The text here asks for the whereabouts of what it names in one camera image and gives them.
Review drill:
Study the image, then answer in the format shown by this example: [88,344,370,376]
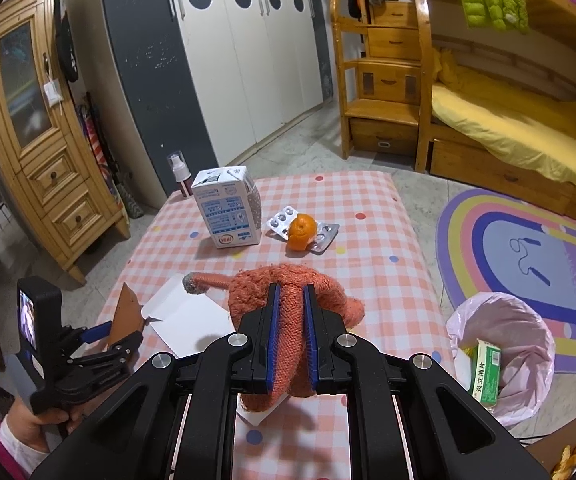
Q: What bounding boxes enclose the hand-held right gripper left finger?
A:
[30,282,289,480]

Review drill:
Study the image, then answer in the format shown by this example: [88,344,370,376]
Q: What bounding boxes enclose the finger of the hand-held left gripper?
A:
[75,324,115,345]
[70,330,144,368]

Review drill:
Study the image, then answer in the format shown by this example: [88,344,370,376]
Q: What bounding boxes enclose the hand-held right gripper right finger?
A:
[303,284,551,480]

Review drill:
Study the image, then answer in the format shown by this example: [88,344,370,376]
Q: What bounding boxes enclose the orange woven mesh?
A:
[183,262,366,413]

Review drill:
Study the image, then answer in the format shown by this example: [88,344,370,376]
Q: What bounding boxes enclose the brown cardboard piece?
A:
[105,282,146,351]

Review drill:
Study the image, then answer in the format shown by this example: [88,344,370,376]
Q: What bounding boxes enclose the green medicine box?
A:
[472,339,502,406]

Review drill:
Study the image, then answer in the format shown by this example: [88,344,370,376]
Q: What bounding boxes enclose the pink-lined trash bin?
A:
[445,292,556,428]

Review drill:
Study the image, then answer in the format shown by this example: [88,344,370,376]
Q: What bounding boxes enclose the person's left forearm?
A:
[0,415,51,480]

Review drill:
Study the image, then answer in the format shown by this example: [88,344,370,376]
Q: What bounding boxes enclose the person's left hand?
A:
[5,400,89,453]

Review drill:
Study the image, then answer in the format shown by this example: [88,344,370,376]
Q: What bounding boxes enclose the white paper sheet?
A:
[140,275,241,358]

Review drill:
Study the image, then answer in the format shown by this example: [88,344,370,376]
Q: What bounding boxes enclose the pink checkered covered table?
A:
[93,170,456,480]

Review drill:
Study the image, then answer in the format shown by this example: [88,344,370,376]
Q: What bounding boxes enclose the silver blister pack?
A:
[267,206,299,240]
[308,220,341,254]

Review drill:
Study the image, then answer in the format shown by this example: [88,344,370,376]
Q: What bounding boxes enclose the orange tangerine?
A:
[288,213,317,253]

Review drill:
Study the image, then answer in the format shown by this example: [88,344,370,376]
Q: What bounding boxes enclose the wooden glass-door cabinet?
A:
[0,0,131,283]

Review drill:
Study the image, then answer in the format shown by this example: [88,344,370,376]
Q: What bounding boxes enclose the white milk carton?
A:
[190,165,261,250]

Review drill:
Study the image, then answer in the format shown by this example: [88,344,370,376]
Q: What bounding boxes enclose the dark leaning items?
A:
[75,91,144,218]

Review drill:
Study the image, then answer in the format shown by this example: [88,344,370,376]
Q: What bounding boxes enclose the white spray bottle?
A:
[167,150,193,198]

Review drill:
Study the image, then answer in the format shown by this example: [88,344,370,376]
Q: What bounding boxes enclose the rainbow rug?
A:
[435,187,576,375]

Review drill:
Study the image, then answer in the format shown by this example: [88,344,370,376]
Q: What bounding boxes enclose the wooden bunk bed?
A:
[408,0,576,233]

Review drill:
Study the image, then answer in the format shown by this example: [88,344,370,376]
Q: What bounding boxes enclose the wooden stair drawers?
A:
[330,0,436,171]

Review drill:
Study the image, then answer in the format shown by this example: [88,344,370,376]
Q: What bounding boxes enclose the brown floor cardboard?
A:
[512,405,576,480]

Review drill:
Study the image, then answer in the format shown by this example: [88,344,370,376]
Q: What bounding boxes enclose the dark hanging bag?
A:
[55,0,80,83]

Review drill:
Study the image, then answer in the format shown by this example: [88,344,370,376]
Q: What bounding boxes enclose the grey and white wardrobe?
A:
[99,0,336,211]

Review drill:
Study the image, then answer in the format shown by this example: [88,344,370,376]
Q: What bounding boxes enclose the pile of orange peels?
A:
[550,439,576,480]

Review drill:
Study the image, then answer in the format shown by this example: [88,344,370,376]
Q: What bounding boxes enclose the yellow bedsheet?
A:
[430,47,576,186]

